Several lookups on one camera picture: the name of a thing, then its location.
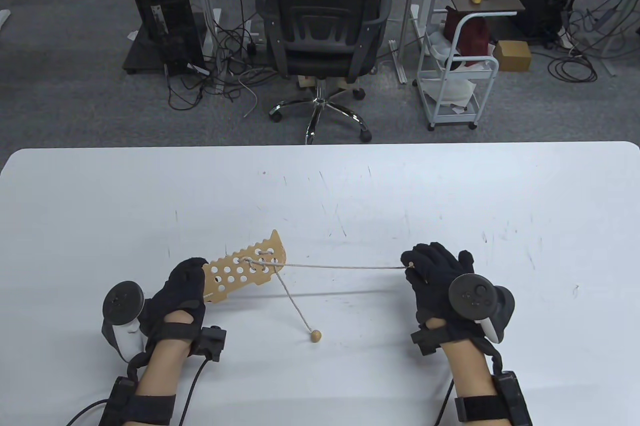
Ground black looped pack cable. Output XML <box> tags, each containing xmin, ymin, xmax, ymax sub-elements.
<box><xmin>67</xmin><ymin>399</ymin><xmax>110</xmax><ymax>426</ymax></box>

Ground person's right hand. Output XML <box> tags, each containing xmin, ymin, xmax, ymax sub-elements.
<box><xmin>401</xmin><ymin>242</ymin><xmax>501</xmax><ymax>347</ymax></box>

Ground black computer tower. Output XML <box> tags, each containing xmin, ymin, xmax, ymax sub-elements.
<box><xmin>134</xmin><ymin>0</ymin><xmax>210</xmax><ymax>78</ymax></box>

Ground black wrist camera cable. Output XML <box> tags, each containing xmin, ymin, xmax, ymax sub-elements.
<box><xmin>435</xmin><ymin>379</ymin><xmax>456</xmax><ymax>426</ymax></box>
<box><xmin>177</xmin><ymin>359</ymin><xmax>211</xmax><ymax>426</ymax></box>

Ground dark red bag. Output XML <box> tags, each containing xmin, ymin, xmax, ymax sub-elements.
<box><xmin>444</xmin><ymin>6</ymin><xmax>492</xmax><ymax>66</ymax></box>

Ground tangle of black cables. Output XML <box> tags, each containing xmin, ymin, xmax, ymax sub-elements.
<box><xmin>167</xmin><ymin>6</ymin><xmax>281</xmax><ymax>112</ymax></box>

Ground person's left forearm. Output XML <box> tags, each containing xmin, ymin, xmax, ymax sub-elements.
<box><xmin>127</xmin><ymin>311</ymin><xmax>196</xmax><ymax>426</ymax></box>

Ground black and white tracking controller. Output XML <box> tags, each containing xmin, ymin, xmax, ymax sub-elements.
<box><xmin>448</xmin><ymin>274</ymin><xmax>516</xmax><ymax>344</ymax></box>
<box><xmin>101</xmin><ymin>281</ymin><xmax>146</xmax><ymax>362</ymax></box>

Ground coiled black floor cable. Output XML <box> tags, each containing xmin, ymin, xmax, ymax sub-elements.
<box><xmin>547</xmin><ymin>54</ymin><xmax>598</xmax><ymax>83</ymax></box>

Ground white crumpled paper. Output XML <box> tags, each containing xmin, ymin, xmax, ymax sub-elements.
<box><xmin>422</xmin><ymin>77</ymin><xmax>476</xmax><ymax>107</ymax></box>

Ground white floor cable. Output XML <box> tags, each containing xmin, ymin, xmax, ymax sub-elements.
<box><xmin>237</xmin><ymin>71</ymin><xmax>258</xmax><ymax>118</ymax></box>

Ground black mesh office chair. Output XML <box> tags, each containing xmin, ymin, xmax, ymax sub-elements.
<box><xmin>255</xmin><ymin>0</ymin><xmax>393</xmax><ymax>144</ymax></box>

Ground person's left hand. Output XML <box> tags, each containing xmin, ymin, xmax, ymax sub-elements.
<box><xmin>139</xmin><ymin>259</ymin><xmax>210</xmax><ymax>352</ymax></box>

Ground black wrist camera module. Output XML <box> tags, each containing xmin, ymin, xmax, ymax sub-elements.
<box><xmin>410</xmin><ymin>324</ymin><xmax>446</xmax><ymax>357</ymax></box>
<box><xmin>192</xmin><ymin>326</ymin><xmax>227</xmax><ymax>362</ymax></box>

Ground white rolling cart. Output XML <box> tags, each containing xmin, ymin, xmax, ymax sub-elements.
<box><xmin>414</xmin><ymin>4</ymin><xmax>500</xmax><ymax>132</ymax></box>

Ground black forearm strapped pack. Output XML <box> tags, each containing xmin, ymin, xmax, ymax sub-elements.
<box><xmin>492</xmin><ymin>371</ymin><xmax>533</xmax><ymax>426</ymax></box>
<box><xmin>99</xmin><ymin>376</ymin><xmax>138</xmax><ymax>426</ymax></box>

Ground beige lacing rope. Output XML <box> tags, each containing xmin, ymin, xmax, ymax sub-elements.
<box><xmin>242</xmin><ymin>256</ymin><xmax>413</xmax><ymax>334</ymax></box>

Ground wooden crocodile lacing toy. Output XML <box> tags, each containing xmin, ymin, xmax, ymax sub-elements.
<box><xmin>202</xmin><ymin>230</ymin><xmax>287</xmax><ymax>304</ymax></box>

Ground black glove cable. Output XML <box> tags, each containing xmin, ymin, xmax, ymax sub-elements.
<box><xmin>126</xmin><ymin>352</ymin><xmax>151</xmax><ymax>381</ymax></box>

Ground brown cardboard box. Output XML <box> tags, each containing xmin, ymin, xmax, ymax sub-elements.
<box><xmin>494</xmin><ymin>40</ymin><xmax>532</xmax><ymax>71</ymax></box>

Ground person's right forearm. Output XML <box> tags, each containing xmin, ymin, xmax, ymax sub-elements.
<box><xmin>442</xmin><ymin>339</ymin><xmax>501</xmax><ymax>426</ymax></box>

